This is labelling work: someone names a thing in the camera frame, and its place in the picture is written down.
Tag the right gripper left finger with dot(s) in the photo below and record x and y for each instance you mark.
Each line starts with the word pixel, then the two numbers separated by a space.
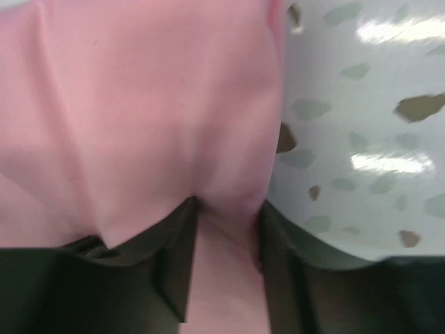
pixel 140 286

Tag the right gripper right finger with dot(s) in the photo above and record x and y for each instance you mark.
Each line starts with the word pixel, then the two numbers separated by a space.
pixel 311 287

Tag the pink t shirt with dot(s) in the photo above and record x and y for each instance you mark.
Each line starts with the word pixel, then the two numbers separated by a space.
pixel 115 112

